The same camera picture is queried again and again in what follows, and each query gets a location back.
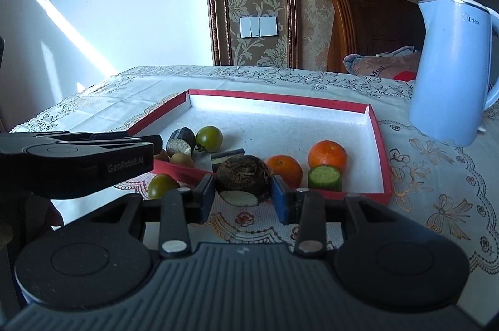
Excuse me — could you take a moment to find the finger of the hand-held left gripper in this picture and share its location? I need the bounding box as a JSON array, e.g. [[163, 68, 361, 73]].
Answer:
[[37, 130, 142, 143], [90, 135, 163, 157]]

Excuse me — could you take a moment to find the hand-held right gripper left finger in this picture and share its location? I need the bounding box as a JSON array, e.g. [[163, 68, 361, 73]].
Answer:
[[91, 174, 217, 257]]

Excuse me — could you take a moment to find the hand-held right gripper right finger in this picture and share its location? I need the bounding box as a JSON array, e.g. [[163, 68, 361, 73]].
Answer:
[[272, 175, 396, 256]]

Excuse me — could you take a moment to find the orange mandarin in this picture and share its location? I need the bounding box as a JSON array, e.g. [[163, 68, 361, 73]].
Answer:
[[265, 155, 303, 188], [308, 140, 348, 173]]

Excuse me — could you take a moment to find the green tomato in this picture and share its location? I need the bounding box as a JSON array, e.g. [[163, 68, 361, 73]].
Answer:
[[195, 126, 224, 153], [147, 173, 181, 200]]

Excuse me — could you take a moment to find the dark hairy root piece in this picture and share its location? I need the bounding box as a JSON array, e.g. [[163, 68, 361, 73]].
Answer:
[[216, 155, 274, 207]]

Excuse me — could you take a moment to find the green cucumber piece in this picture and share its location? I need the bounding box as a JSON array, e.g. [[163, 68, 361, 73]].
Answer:
[[308, 165, 343, 192]]

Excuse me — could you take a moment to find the red shallow cardboard box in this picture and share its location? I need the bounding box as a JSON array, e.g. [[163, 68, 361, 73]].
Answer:
[[127, 89, 394, 205]]

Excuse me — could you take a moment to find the person's left hand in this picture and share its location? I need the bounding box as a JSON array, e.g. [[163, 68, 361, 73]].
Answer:
[[25, 194, 65, 231]]

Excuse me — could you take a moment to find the white electric kettle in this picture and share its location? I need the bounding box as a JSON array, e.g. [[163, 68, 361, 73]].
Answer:
[[409, 0, 499, 147]]

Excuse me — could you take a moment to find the white wall light switch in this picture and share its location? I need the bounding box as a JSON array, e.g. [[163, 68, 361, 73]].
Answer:
[[239, 15, 278, 38]]

